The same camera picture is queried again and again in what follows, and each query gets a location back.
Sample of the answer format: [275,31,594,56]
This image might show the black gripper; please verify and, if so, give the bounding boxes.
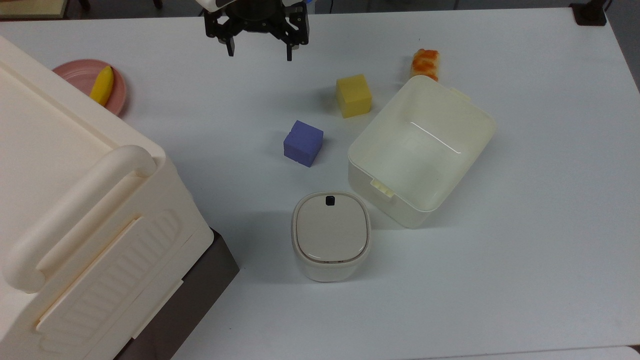
[203,0,311,62]

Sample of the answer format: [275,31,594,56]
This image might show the yellow foam cube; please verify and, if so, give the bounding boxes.
[336,74,373,119]

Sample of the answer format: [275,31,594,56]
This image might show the purple foam cube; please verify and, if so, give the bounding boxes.
[283,120,324,168]

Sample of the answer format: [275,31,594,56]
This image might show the cream open plastic box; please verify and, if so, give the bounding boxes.
[347,75,497,230]

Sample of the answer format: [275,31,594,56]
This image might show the large cream storage box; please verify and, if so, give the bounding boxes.
[0,35,216,360]

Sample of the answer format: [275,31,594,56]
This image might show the orange shrimp sushi toy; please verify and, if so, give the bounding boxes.
[410,48,441,82]

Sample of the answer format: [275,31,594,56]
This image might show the yellow toy banana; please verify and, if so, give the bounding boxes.
[89,65,115,107]

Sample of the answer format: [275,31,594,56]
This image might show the pink plate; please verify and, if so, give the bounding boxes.
[52,59,127,117]

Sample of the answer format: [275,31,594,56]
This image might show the small cream lidded bin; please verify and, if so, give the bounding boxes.
[291,191,372,283]

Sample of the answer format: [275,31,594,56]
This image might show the wooden side table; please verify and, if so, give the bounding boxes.
[0,0,69,20]

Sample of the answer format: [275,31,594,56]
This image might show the black corner clamp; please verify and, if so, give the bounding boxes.
[570,0,609,27]

